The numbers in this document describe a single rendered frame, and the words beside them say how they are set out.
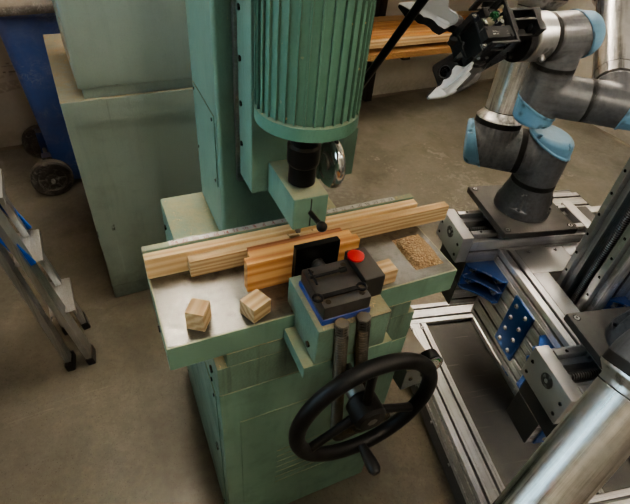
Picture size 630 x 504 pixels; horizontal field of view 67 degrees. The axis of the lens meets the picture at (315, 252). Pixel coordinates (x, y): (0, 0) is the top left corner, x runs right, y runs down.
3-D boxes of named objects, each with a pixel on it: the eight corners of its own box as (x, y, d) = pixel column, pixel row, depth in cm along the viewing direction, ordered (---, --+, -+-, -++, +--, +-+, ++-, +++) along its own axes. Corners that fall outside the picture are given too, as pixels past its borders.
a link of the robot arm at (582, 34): (594, 68, 82) (619, 15, 77) (547, 74, 78) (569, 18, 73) (560, 52, 87) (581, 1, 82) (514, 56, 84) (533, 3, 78)
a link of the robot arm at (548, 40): (517, 29, 82) (532, 73, 81) (496, 31, 80) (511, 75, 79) (551, 0, 75) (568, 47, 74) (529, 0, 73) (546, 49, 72)
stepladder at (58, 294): (56, 378, 175) (-183, 56, 92) (49, 328, 191) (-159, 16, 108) (102, 361, 180) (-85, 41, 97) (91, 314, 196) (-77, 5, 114)
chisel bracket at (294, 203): (291, 237, 90) (294, 200, 85) (266, 196, 100) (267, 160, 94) (326, 229, 93) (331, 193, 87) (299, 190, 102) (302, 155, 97)
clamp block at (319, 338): (312, 366, 83) (316, 333, 77) (284, 310, 92) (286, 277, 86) (385, 342, 88) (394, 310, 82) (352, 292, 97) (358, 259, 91)
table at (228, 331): (180, 419, 77) (176, 398, 73) (148, 289, 97) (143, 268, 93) (478, 320, 98) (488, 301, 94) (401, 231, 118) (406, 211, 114)
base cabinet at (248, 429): (229, 530, 141) (216, 400, 94) (186, 373, 179) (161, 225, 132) (363, 473, 157) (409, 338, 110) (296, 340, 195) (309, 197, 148)
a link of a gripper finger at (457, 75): (444, 79, 66) (476, 40, 69) (422, 100, 71) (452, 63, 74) (460, 95, 66) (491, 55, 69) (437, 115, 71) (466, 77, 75)
